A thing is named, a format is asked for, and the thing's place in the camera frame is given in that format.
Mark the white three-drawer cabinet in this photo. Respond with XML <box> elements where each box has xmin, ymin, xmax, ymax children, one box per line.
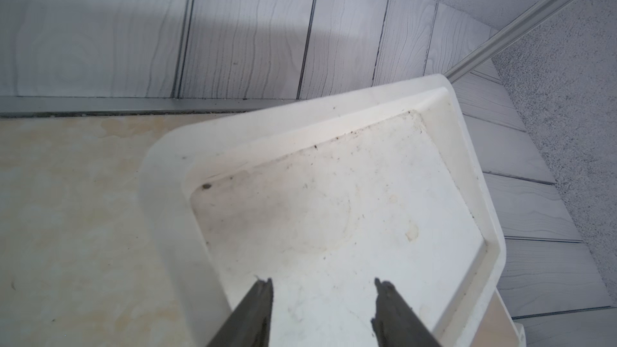
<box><xmin>138</xmin><ymin>75</ymin><xmax>526</xmax><ymax>346</ymax></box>

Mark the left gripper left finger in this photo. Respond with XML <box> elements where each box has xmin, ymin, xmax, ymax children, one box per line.
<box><xmin>207</xmin><ymin>279</ymin><xmax>274</xmax><ymax>347</ymax></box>

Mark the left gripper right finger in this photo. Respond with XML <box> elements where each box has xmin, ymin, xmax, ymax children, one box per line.
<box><xmin>371</xmin><ymin>278</ymin><xmax>441</xmax><ymax>347</ymax></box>

